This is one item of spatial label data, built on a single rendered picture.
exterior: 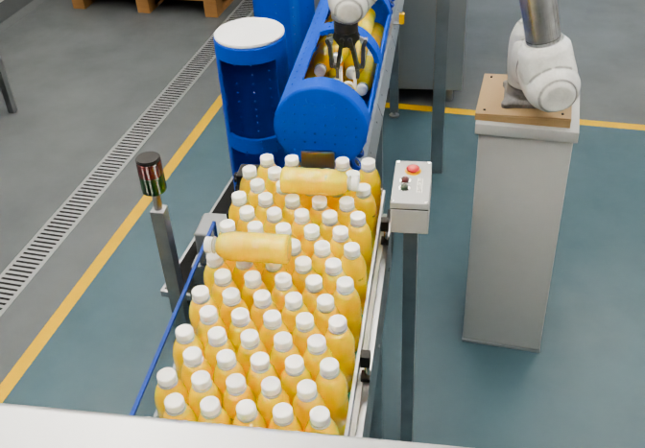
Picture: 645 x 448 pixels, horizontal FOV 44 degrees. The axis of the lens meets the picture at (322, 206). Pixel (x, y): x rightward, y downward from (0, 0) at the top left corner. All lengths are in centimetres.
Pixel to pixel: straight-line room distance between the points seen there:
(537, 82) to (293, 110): 71
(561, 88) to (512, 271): 85
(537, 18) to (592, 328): 147
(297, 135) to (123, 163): 215
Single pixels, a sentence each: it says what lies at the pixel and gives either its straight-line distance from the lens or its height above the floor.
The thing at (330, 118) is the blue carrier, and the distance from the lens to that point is 235.
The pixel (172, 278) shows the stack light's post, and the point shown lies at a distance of 224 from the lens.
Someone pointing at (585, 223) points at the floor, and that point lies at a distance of 389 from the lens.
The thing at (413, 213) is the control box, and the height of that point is 107.
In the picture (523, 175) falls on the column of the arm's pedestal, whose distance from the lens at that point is 270.
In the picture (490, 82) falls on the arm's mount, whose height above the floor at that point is 102.
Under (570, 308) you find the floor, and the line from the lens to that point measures 343.
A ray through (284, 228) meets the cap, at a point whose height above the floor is 110.
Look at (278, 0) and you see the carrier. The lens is 365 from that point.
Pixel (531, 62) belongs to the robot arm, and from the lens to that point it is 237.
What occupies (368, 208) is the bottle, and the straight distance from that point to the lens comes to 211.
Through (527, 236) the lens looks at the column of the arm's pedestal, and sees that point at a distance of 285.
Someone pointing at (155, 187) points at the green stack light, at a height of 119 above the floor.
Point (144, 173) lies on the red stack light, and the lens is 202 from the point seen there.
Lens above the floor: 231
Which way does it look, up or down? 36 degrees down
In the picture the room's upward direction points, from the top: 4 degrees counter-clockwise
